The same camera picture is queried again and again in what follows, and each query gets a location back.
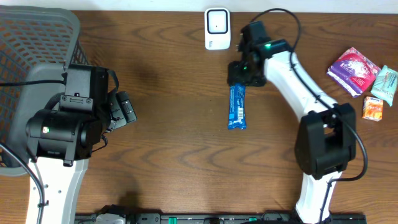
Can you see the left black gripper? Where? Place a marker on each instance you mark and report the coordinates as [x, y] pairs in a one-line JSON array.
[[123, 107]]

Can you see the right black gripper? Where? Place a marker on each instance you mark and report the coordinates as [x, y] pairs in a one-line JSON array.
[[234, 75]]

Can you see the blue Oreo cookie pack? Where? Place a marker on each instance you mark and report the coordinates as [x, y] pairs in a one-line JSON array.
[[237, 116]]

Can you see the pink purple liners pack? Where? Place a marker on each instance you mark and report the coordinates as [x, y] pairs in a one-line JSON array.
[[353, 71]]

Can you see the small orange box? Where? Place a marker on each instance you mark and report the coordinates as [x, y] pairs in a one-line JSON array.
[[372, 108]]

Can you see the green tissue wipes pack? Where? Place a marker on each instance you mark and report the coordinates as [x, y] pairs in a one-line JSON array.
[[385, 85]]

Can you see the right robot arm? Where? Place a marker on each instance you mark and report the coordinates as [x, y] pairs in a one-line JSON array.
[[324, 144]]

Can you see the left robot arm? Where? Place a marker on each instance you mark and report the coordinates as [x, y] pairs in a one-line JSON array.
[[61, 139]]

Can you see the white barcode scanner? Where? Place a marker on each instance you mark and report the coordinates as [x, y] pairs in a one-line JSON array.
[[217, 28]]

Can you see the grey plastic mesh basket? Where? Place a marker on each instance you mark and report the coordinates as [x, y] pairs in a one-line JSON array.
[[31, 36]]

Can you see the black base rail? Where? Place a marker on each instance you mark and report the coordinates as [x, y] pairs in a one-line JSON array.
[[156, 218]]

